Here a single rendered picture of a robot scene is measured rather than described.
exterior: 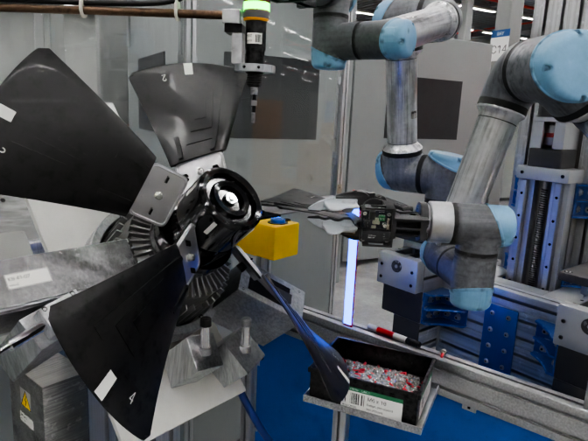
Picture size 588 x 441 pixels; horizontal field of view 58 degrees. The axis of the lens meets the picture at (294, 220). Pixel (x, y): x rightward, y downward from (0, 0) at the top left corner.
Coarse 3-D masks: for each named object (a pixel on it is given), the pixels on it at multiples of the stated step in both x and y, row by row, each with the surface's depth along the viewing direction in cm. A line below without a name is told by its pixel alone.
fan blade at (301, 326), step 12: (264, 276) 82; (288, 312) 80; (300, 324) 82; (300, 336) 78; (312, 336) 84; (312, 348) 79; (324, 348) 86; (324, 360) 80; (336, 360) 89; (324, 372) 77; (336, 372) 83; (336, 384) 79; (348, 384) 85; (336, 396) 76
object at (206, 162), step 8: (216, 152) 93; (192, 160) 93; (200, 160) 93; (208, 160) 92; (216, 160) 92; (224, 160) 92; (176, 168) 93; (184, 168) 93; (192, 168) 92; (208, 168) 92; (192, 176) 92; (184, 192) 90
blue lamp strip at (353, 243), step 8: (352, 240) 123; (352, 248) 123; (352, 256) 123; (352, 264) 124; (352, 272) 124; (352, 280) 124; (352, 288) 124; (352, 296) 125; (352, 304) 125; (344, 312) 127; (344, 320) 127
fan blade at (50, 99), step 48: (48, 48) 75; (0, 96) 71; (48, 96) 74; (96, 96) 77; (48, 144) 74; (96, 144) 77; (144, 144) 80; (0, 192) 72; (48, 192) 75; (96, 192) 78
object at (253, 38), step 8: (248, 24) 87; (256, 24) 87; (264, 24) 87; (248, 32) 87; (256, 32) 87; (264, 32) 88; (248, 40) 87; (256, 40) 87; (264, 40) 88; (248, 48) 88; (256, 48) 87; (264, 48) 88; (248, 56) 88; (256, 56) 88; (248, 72) 88; (256, 72) 88; (248, 80) 89; (256, 80) 89
